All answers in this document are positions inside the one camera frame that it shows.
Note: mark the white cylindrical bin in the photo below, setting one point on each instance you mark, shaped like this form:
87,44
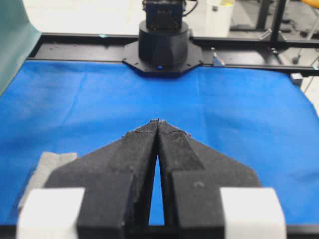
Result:
218,17

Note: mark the black aluminium table frame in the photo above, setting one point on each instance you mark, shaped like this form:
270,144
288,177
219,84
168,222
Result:
213,52

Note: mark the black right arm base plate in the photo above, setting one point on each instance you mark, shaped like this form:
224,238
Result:
163,67

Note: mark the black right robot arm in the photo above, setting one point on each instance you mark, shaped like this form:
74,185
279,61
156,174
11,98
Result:
163,36

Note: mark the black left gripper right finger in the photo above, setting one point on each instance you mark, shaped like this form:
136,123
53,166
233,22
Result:
208,195

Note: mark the blue table cloth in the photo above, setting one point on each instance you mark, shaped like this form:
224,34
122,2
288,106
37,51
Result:
256,117

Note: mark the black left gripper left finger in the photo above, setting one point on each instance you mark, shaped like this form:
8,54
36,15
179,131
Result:
98,196

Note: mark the brown sponge with grey pad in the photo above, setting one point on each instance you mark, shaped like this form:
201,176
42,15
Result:
47,164

